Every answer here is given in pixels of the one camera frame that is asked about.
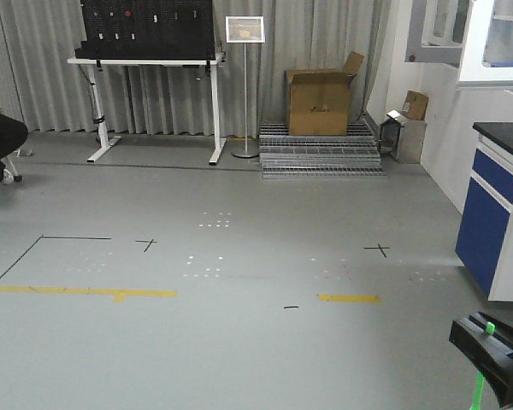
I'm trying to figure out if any black pegboard panel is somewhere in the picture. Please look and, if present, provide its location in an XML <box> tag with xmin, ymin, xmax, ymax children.
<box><xmin>75</xmin><ymin>0</ymin><xmax>215</xmax><ymax>60</ymax></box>

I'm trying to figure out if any stack of metal grids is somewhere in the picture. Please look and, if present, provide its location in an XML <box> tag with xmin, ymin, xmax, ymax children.
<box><xmin>259</xmin><ymin>122</ymin><xmax>385</xmax><ymax>179</ymax></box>

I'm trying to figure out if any fume hood window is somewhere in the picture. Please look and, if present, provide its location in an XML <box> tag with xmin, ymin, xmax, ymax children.
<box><xmin>405</xmin><ymin>0</ymin><xmax>513</xmax><ymax>91</ymax></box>

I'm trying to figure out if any green plastic spoon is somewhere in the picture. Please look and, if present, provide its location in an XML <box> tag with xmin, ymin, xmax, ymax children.
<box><xmin>469</xmin><ymin>322</ymin><xmax>496</xmax><ymax>410</ymax></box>

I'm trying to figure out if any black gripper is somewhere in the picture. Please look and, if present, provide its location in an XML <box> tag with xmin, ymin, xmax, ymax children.
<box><xmin>449</xmin><ymin>312</ymin><xmax>513</xmax><ymax>408</ymax></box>

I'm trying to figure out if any small cardboard box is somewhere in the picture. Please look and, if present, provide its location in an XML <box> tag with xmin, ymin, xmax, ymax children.
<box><xmin>402</xmin><ymin>91</ymin><xmax>429</xmax><ymax>120</ymax></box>

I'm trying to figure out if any blue white lab cabinet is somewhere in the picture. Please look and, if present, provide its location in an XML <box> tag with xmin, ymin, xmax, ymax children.
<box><xmin>455</xmin><ymin>122</ymin><xmax>513</xmax><ymax>302</ymax></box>

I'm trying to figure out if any grey curtain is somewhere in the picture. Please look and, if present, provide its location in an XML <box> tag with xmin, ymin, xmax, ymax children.
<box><xmin>0</xmin><ymin>1</ymin><xmax>395</xmax><ymax>135</ymax></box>

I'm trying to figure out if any sign stand with frame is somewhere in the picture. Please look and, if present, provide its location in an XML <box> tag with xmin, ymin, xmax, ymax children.
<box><xmin>225</xmin><ymin>15</ymin><xmax>266</xmax><ymax>159</ymax></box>

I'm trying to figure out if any white standing desk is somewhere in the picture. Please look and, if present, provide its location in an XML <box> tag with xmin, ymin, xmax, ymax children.
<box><xmin>67</xmin><ymin>51</ymin><xmax>227</xmax><ymax>166</ymax></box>

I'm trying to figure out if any metal bin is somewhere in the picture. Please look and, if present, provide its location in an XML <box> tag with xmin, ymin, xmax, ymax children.
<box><xmin>378</xmin><ymin>110</ymin><xmax>427</xmax><ymax>164</ymax></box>

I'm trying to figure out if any large cardboard box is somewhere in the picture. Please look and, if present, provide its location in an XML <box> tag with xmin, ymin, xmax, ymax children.
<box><xmin>286</xmin><ymin>51</ymin><xmax>364</xmax><ymax>137</ymax></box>

